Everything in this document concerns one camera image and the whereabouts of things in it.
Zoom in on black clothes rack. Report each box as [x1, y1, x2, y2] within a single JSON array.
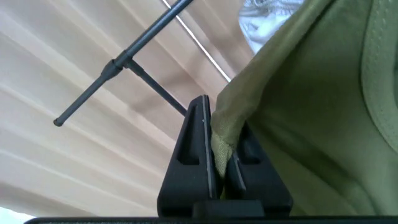
[[53, 0, 195, 128]]

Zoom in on pale grey shorts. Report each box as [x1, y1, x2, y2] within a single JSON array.
[[237, 0, 306, 55]]

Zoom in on green shirt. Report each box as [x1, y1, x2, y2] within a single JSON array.
[[210, 0, 398, 217]]

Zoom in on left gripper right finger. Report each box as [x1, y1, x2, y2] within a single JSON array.
[[223, 121, 294, 217]]

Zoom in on beige curtain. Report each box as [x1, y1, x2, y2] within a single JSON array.
[[0, 0, 254, 218]]

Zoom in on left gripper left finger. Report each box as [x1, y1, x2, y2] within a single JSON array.
[[156, 94, 223, 218]]

